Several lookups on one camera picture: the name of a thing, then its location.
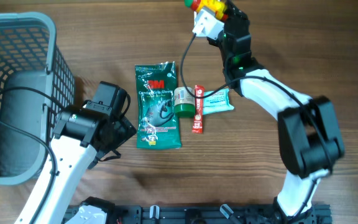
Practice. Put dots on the grey plastic mesh basket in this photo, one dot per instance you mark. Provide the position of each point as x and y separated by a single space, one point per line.
35 84

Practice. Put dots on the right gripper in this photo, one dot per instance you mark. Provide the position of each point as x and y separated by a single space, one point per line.
235 12

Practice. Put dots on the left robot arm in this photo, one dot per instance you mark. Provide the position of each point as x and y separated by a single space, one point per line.
82 137

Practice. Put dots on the red coffee stick sachet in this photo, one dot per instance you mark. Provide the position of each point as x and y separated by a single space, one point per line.
198 118

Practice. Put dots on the green 3M gloves packet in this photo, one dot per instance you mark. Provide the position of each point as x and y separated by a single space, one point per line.
158 126

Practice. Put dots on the pale green wipes packet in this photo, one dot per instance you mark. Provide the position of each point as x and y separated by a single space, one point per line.
218 102

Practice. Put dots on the red sriracha sauce bottle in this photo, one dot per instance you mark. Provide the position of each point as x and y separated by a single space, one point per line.
217 7

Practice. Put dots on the green lid white jar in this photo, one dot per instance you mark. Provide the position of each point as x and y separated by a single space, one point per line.
184 103

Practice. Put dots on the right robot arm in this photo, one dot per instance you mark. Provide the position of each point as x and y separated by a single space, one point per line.
310 141

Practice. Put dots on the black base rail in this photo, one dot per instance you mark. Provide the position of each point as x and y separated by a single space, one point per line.
261 213

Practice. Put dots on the white barcode scanner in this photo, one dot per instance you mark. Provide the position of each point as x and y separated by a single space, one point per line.
198 28

